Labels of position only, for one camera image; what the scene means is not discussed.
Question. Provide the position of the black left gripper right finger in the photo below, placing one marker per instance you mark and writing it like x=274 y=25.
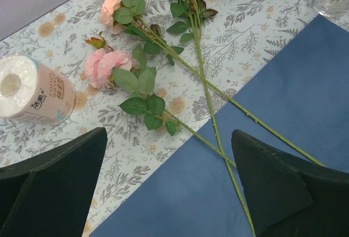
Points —
x=287 y=195

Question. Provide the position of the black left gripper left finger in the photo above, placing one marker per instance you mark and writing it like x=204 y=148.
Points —
x=50 y=194

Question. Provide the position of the blue wrapping paper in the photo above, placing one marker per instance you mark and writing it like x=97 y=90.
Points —
x=302 y=93

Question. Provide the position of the white rose stem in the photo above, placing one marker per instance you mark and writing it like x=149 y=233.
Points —
x=194 y=13

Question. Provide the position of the wrapped toilet paper roll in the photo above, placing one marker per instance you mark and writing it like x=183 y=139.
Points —
x=34 y=93

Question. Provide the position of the pink rose stem lower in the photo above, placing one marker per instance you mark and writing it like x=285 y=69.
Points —
x=108 y=68

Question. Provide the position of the pink rose stem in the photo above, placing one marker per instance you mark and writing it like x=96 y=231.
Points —
x=108 y=68
x=126 y=16

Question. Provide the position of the floral patterned tablecloth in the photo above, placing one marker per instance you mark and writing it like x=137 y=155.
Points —
x=236 y=45

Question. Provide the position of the pink rose stem upper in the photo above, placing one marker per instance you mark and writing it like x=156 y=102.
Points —
x=126 y=16

